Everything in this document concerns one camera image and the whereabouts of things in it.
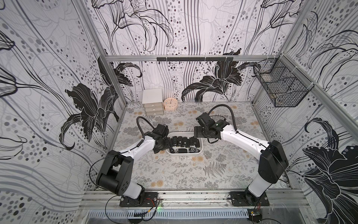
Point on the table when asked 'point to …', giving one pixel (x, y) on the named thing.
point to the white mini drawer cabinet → (152, 101)
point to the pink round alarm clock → (170, 103)
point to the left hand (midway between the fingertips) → (167, 148)
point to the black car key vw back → (180, 140)
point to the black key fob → (182, 150)
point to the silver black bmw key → (193, 150)
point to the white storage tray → (184, 134)
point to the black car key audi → (193, 141)
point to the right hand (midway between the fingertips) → (201, 131)
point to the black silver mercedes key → (172, 150)
